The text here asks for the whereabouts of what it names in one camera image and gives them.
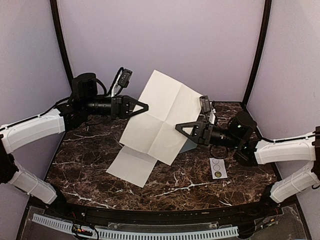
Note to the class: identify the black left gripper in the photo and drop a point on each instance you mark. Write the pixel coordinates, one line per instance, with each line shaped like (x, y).
(120, 107)

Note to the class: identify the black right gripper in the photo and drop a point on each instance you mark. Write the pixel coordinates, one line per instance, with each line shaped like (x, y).
(202, 133)

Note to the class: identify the light blue paper envelope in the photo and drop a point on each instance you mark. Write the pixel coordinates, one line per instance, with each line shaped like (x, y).
(189, 144)

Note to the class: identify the white letter sheet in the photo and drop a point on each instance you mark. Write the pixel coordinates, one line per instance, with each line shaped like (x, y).
(153, 132)

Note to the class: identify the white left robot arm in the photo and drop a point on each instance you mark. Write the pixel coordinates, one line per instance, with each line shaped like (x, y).
(89, 97)

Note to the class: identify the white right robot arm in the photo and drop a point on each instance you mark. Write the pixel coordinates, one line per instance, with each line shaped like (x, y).
(251, 152)

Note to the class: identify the white sticker seal sheet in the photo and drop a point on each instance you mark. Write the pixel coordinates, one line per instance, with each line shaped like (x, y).
(218, 169)

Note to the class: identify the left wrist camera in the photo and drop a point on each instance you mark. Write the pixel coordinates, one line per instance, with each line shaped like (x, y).
(120, 82)

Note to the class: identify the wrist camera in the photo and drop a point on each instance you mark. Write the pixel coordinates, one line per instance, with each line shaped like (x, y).
(120, 82)
(208, 109)

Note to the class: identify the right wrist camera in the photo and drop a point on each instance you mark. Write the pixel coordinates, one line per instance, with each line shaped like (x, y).
(208, 109)

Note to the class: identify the black front rail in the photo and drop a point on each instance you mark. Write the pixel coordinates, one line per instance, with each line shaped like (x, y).
(245, 214)

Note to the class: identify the black left corner post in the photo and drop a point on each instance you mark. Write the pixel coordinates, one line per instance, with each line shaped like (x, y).
(61, 41)

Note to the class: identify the black corner post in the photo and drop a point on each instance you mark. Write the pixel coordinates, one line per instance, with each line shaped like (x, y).
(61, 41)
(258, 53)

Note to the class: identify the white slotted cable duct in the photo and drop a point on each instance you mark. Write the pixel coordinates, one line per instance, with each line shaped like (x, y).
(121, 231)

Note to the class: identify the black right corner post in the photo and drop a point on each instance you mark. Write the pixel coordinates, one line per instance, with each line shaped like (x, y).
(258, 53)

